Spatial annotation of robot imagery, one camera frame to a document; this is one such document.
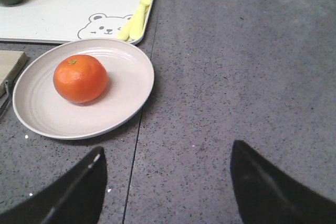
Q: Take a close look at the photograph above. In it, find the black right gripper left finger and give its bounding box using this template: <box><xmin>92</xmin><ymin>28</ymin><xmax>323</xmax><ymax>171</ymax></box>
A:
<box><xmin>1</xmin><ymin>147</ymin><xmax>107</xmax><ymax>223</ymax></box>

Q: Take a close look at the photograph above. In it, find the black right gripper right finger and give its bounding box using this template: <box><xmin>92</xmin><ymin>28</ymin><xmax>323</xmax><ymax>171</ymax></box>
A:
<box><xmin>230</xmin><ymin>140</ymin><xmax>335</xmax><ymax>223</ymax></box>

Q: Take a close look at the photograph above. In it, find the beige round plate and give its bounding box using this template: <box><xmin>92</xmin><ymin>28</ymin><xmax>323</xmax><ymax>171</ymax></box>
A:
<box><xmin>13</xmin><ymin>39</ymin><xmax>154</xmax><ymax>140</ymax></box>

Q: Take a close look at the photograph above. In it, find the orange mandarin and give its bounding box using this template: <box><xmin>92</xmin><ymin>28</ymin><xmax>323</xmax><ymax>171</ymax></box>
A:
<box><xmin>53</xmin><ymin>55</ymin><xmax>109</xmax><ymax>103</ymax></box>

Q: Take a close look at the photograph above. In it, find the white rectangular tray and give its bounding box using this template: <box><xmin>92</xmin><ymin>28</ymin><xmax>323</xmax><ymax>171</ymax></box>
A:
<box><xmin>1</xmin><ymin>0</ymin><xmax>139</xmax><ymax>44</ymax></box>

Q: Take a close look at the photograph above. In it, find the wooden cutting board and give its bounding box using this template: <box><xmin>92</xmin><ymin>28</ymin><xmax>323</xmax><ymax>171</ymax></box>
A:
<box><xmin>1</xmin><ymin>50</ymin><xmax>28</xmax><ymax>97</ymax></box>

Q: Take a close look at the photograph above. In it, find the yellow plastic utensil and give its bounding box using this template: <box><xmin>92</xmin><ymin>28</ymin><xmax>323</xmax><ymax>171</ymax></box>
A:
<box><xmin>116</xmin><ymin>11</ymin><xmax>138</xmax><ymax>41</ymax></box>

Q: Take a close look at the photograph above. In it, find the yellow plastic fork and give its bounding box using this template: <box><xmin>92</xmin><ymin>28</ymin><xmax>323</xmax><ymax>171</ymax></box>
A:
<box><xmin>129</xmin><ymin>0</ymin><xmax>152</xmax><ymax>40</ymax></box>

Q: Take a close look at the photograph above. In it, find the metal cutting board handle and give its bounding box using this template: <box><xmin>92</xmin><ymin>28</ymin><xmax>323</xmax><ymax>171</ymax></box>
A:
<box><xmin>1</xmin><ymin>80</ymin><xmax>14</xmax><ymax>119</ymax></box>

